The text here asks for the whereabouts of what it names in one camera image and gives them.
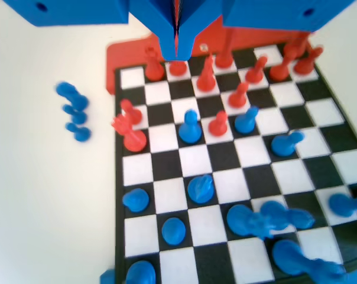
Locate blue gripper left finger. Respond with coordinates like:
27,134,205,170
128,0,179,60

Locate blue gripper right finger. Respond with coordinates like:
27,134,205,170
177,0,226,60

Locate red chess bishop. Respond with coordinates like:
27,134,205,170
168,58,187,77

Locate row of red back pieces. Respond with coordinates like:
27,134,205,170
105,28,318,95

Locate red pawn chess piece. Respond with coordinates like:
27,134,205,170
269,44,297,83
119,99,143,125
293,46,324,75
209,111,229,137
228,82,250,109
245,54,268,84

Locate red rook chess piece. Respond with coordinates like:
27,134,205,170
283,35,311,60

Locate red queen piece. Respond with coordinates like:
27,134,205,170
112,114,147,154

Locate blue queen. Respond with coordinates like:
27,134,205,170
226,204,275,240

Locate blue rook chess piece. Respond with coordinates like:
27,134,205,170
125,260,157,284

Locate black white chessboard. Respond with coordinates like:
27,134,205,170
115,43,357,284

